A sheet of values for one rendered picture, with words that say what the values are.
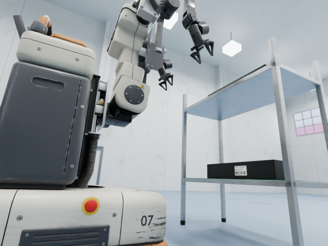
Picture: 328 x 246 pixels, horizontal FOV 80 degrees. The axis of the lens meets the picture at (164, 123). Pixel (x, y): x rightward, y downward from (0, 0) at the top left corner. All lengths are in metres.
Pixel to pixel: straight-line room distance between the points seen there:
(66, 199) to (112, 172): 5.40
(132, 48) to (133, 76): 0.19
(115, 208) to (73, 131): 0.29
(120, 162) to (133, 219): 5.44
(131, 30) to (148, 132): 5.53
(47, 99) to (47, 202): 0.32
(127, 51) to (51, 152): 0.67
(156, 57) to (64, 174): 0.73
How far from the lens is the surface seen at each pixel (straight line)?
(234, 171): 1.43
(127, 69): 1.04
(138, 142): 6.37
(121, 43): 1.15
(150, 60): 1.09
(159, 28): 1.70
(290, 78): 1.37
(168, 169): 6.75
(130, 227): 0.73
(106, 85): 1.03
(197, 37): 1.21
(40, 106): 0.75
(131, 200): 0.72
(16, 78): 0.79
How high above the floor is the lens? 0.33
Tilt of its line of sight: 16 degrees up
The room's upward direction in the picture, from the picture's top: 3 degrees clockwise
